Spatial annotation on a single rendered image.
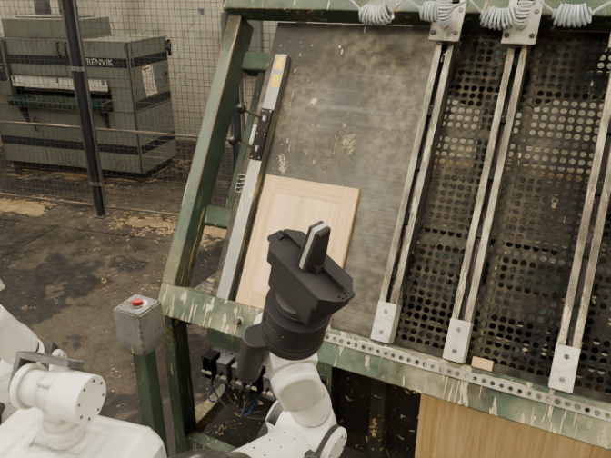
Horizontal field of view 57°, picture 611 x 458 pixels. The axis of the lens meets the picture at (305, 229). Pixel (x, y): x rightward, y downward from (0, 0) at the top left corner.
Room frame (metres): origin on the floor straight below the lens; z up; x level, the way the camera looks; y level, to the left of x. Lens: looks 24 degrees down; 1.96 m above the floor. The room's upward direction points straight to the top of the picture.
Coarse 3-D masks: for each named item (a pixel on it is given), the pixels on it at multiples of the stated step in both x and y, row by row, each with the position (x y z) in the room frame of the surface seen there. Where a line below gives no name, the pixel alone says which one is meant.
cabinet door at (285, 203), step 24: (264, 192) 1.98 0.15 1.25; (288, 192) 1.94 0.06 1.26; (312, 192) 1.91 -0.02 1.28; (336, 192) 1.87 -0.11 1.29; (264, 216) 1.93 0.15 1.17; (288, 216) 1.89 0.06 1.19; (312, 216) 1.86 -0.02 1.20; (336, 216) 1.82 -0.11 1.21; (264, 240) 1.88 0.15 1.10; (336, 240) 1.78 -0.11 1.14; (264, 264) 1.83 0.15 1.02; (240, 288) 1.81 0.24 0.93; (264, 288) 1.78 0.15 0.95
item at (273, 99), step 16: (288, 64) 2.23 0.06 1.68; (272, 96) 2.15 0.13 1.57; (272, 128) 2.11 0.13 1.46; (256, 160) 2.04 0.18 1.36; (256, 176) 2.00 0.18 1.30; (256, 192) 1.99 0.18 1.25; (240, 208) 1.96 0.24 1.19; (240, 224) 1.92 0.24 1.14; (240, 240) 1.89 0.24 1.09; (240, 256) 1.87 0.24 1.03; (224, 272) 1.85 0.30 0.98; (224, 288) 1.81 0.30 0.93
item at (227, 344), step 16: (208, 336) 1.74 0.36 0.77; (224, 336) 1.71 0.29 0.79; (240, 336) 1.68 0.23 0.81; (208, 352) 1.65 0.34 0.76; (224, 352) 1.69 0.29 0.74; (208, 368) 1.62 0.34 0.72; (224, 368) 1.59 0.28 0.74; (320, 368) 1.54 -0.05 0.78; (240, 384) 1.56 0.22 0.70; (256, 384) 1.53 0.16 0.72; (240, 400) 1.57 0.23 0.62; (272, 400) 1.50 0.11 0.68; (240, 416) 1.52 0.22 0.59
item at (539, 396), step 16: (336, 336) 1.56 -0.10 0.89; (368, 352) 1.50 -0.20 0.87; (384, 352) 1.49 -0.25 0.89; (432, 368) 1.42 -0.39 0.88; (448, 368) 1.40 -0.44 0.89; (480, 384) 1.34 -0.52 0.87; (496, 384) 1.33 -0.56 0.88; (512, 384) 1.32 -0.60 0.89; (544, 400) 1.27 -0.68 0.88; (560, 400) 1.26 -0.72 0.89; (592, 416) 1.21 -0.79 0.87
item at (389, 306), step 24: (432, 24) 1.97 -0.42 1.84; (456, 24) 1.94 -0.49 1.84; (456, 48) 1.99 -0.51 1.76; (432, 72) 1.92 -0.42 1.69; (432, 96) 1.90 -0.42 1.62; (432, 120) 1.83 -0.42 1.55; (432, 144) 1.79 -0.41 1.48; (408, 168) 1.77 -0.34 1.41; (408, 192) 1.73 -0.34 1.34; (408, 216) 1.69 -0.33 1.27; (408, 240) 1.64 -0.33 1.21; (408, 264) 1.63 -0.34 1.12; (384, 288) 1.58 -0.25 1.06; (384, 312) 1.54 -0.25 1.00; (384, 336) 1.50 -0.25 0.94
